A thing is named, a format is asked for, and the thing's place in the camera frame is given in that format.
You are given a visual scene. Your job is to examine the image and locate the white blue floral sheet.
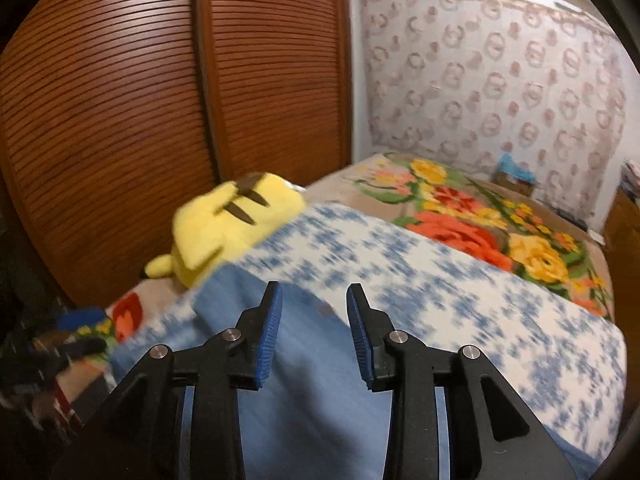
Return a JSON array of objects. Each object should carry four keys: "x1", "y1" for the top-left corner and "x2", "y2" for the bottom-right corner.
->
[{"x1": 175, "y1": 202, "x2": 629, "y2": 456}]

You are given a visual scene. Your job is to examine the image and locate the small brown box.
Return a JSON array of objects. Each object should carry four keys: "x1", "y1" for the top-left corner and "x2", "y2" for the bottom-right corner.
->
[{"x1": 495, "y1": 172, "x2": 535, "y2": 197}]

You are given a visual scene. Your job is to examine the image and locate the pink ring pattern curtain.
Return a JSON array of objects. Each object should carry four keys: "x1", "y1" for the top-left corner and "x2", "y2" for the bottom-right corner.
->
[{"x1": 350, "y1": 0, "x2": 629, "y2": 233}]

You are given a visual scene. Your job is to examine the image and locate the wooden slatted wardrobe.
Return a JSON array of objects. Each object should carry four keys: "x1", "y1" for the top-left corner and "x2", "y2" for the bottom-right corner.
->
[{"x1": 0, "y1": 0, "x2": 354, "y2": 311}]

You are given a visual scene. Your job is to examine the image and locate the blue denim pants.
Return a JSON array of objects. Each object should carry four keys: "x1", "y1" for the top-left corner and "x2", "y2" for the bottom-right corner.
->
[{"x1": 110, "y1": 262, "x2": 596, "y2": 480}]

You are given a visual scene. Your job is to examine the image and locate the wooden sideboard cabinet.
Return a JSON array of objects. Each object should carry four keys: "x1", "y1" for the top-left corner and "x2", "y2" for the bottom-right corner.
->
[{"x1": 602, "y1": 190, "x2": 640, "y2": 286}]

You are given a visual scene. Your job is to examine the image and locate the colourful flower blanket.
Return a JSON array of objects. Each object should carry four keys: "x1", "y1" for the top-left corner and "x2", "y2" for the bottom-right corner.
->
[{"x1": 75, "y1": 152, "x2": 617, "y2": 411}]

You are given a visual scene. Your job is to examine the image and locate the yellow plush toy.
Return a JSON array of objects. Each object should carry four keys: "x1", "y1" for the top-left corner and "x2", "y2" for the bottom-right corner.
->
[{"x1": 139, "y1": 172, "x2": 307, "y2": 288}]

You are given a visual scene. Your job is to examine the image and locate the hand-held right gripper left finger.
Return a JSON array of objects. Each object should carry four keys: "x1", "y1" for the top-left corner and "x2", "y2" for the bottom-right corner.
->
[{"x1": 65, "y1": 281, "x2": 284, "y2": 480}]

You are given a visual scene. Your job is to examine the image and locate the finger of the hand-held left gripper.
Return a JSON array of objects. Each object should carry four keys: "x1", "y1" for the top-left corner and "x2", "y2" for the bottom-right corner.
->
[
  {"x1": 55, "y1": 307, "x2": 109, "y2": 333},
  {"x1": 52, "y1": 337, "x2": 109, "y2": 362}
]

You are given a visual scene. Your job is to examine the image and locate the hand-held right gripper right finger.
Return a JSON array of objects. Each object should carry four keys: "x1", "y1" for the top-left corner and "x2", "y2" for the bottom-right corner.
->
[{"x1": 346, "y1": 283, "x2": 576, "y2": 480}]

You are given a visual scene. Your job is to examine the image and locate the blue cloth bundle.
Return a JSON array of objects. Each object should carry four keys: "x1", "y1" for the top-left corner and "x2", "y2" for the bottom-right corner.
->
[{"x1": 496, "y1": 152, "x2": 537, "y2": 181}]

